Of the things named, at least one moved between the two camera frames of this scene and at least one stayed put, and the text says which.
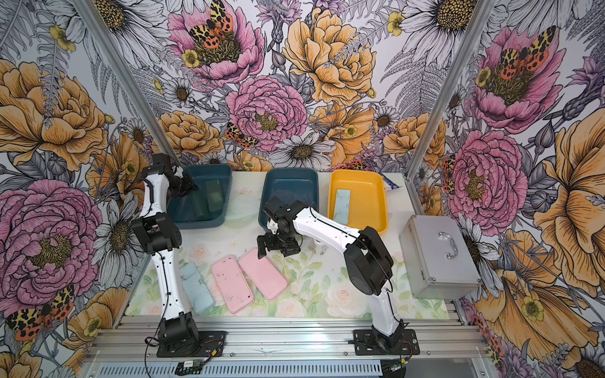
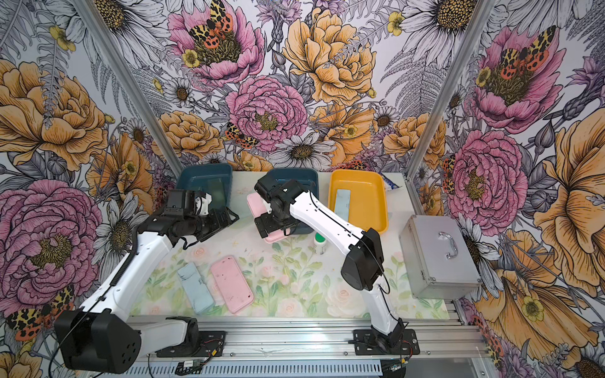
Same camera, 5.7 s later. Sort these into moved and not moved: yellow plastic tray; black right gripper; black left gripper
Moved: black right gripper; black left gripper
Not moved: yellow plastic tray
